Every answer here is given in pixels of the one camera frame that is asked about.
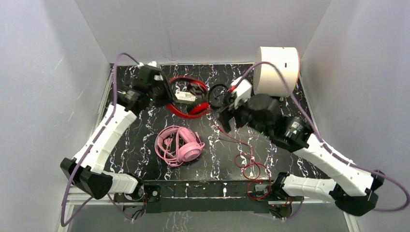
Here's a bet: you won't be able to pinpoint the small white cardboard box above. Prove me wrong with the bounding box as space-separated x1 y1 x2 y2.
175 91 196 104

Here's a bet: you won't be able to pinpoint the pink over-ear headphones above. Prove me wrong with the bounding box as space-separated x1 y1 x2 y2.
154 126 205 167

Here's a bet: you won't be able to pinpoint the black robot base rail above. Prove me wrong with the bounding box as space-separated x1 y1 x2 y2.
110 179 305 215

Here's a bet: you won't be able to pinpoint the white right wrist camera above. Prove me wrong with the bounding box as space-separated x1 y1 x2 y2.
226 77 252 110

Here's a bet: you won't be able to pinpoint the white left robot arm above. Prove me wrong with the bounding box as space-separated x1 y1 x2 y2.
60 61 175 201

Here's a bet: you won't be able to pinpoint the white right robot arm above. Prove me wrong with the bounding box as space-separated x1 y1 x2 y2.
219 94 384 216

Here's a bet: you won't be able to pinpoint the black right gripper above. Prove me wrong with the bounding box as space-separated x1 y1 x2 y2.
217 91 271 136

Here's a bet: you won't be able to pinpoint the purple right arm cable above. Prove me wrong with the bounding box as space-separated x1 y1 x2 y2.
235 61 410 213

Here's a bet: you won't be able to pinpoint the black on-ear headphones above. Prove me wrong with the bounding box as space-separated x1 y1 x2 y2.
207 84 228 110

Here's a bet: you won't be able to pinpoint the thin black headphone cable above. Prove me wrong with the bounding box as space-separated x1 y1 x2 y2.
219 136 244 145

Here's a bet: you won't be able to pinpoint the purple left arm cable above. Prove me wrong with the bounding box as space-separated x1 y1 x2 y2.
60 53 142 227

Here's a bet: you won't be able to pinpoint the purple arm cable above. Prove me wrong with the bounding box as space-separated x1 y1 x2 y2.
60 53 142 227
235 61 410 213

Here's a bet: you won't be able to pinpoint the white cylindrical container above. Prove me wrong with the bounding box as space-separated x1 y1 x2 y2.
253 46 300 97

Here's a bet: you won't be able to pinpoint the red and black headphones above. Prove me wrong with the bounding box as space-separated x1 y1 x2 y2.
166 76 210 119

